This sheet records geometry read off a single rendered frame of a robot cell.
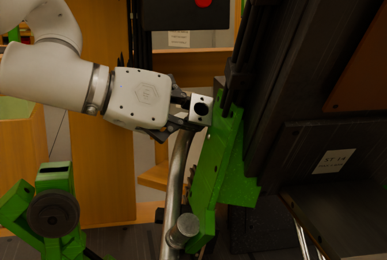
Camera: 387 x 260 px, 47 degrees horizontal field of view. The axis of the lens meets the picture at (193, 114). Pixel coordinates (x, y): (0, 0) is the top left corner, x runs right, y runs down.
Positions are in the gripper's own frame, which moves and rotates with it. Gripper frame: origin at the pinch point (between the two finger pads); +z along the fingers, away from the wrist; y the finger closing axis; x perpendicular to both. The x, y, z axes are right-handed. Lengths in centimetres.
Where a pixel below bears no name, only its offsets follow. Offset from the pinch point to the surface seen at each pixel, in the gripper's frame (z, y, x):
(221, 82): 8.4, 13.9, 8.1
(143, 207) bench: 4.7, -3.8, 46.3
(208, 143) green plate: 2.6, -5.3, -1.2
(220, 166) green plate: 2.5, -11.6, -7.2
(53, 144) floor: -17, 120, 322
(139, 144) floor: 54, 125, 294
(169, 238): -0.1, -20.2, 6.4
